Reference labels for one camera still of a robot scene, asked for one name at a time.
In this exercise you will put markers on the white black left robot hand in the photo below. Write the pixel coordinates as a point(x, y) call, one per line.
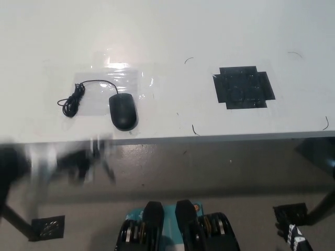
point(81, 162)

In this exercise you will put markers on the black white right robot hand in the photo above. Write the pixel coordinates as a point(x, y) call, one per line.
point(297, 239)

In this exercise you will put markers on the black computer mouse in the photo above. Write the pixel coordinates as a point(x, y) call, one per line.
point(123, 112)

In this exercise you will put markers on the black table foot bar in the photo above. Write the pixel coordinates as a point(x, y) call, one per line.
point(324, 209)
point(17, 222)

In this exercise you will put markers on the grey metal table leg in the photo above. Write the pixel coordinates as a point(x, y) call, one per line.
point(42, 188)

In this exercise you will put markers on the clear plastic tape sheet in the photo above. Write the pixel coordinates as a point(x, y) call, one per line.
point(123, 77)

